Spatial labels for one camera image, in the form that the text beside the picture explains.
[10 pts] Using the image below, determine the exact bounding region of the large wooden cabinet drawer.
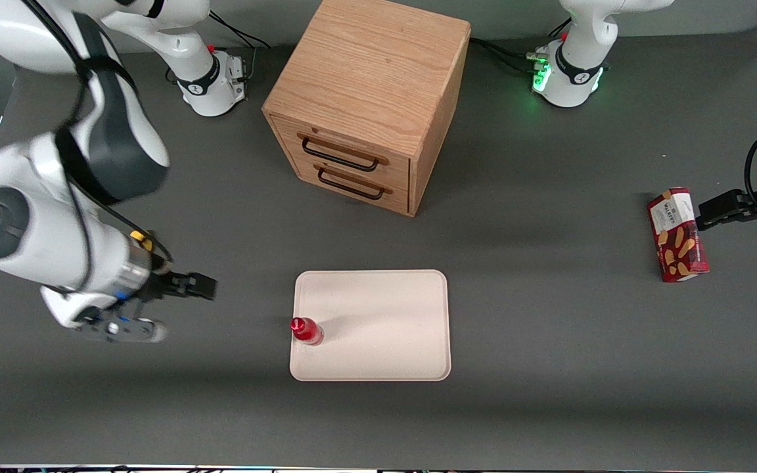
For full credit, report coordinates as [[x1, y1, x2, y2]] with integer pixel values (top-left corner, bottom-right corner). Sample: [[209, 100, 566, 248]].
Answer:
[[271, 116, 412, 189]]

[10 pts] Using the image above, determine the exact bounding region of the short black drawer handle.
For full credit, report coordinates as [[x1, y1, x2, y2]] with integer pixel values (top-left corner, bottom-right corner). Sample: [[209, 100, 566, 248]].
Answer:
[[313, 164, 394, 201]]

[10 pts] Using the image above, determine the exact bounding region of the red coke bottle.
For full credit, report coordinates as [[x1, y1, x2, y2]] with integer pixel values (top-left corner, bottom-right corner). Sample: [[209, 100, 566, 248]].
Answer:
[[289, 316, 325, 347]]

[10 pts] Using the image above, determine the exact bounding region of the red shortbread cookie box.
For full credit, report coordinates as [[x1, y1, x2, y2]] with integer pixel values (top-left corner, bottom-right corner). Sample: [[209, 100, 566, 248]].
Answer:
[[647, 187, 711, 284]]

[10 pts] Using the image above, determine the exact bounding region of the long black drawer handle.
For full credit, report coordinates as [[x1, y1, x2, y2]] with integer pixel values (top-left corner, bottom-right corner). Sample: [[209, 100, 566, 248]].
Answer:
[[297, 133, 391, 173]]

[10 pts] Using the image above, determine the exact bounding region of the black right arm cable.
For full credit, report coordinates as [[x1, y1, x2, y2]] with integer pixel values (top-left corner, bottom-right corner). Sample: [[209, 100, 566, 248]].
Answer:
[[20, 0, 176, 294]]

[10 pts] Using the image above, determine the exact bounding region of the black right base cable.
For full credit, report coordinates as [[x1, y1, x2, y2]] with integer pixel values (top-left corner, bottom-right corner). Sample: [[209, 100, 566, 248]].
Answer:
[[205, 11, 273, 52]]

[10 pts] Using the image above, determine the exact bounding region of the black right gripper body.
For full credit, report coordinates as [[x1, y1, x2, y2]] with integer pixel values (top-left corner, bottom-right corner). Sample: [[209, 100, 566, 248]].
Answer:
[[134, 267, 183, 305]]

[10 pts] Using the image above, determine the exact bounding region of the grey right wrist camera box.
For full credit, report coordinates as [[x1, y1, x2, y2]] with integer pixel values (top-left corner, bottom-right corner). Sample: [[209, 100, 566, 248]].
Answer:
[[73, 311, 168, 345]]

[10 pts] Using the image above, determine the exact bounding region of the oak wooden drawer cabinet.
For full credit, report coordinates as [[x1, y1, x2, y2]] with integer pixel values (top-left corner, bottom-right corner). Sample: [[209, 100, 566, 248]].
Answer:
[[262, 0, 472, 218]]

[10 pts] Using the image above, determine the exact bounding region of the small wooden cabinet drawer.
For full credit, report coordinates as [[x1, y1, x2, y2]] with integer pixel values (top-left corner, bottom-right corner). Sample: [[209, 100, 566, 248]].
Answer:
[[284, 147, 412, 215]]

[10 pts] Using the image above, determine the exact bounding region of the beige plastic tray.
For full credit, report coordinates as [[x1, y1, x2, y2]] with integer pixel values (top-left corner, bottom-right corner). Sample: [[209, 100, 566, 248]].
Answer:
[[289, 269, 452, 382]]

